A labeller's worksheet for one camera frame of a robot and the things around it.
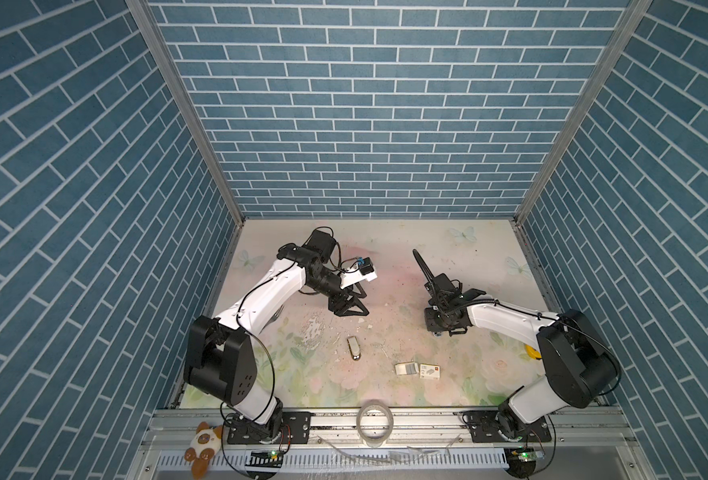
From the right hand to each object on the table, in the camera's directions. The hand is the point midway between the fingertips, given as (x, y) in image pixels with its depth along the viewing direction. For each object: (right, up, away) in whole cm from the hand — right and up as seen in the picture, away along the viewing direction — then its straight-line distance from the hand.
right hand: (429, 319), depth 91 cm
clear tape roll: (-17, -23, -15) cm, 32 cm away
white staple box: (-2, -12, -9) cm, 15 cm away
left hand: (-20, +9, -14) cm, 26 cm away
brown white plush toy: (-57, -24, -23) cm, 66 cm away
